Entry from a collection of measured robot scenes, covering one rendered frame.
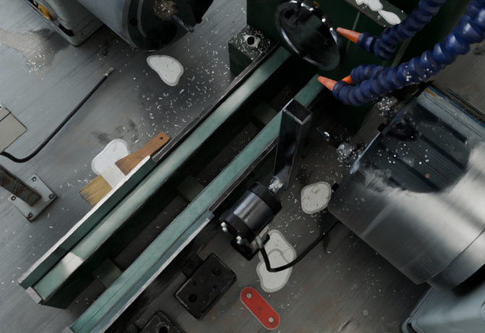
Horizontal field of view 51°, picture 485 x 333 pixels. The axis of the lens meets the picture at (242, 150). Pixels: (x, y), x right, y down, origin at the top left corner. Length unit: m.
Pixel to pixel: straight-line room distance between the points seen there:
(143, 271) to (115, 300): 0.06
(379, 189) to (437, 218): 0.08
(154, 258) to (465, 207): 0.48
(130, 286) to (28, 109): 0.48
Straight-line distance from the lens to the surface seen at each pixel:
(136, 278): 0.86
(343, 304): 0.97
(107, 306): 0.87
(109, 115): 1.09
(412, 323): 0.93
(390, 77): 0.53
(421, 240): 0.69
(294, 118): 0.56
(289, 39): 0.94
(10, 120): 0.83
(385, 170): 0.67
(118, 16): 0.86
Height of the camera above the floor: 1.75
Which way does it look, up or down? 69 degrees down
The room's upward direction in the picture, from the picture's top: 2 degrees counter-clockwise
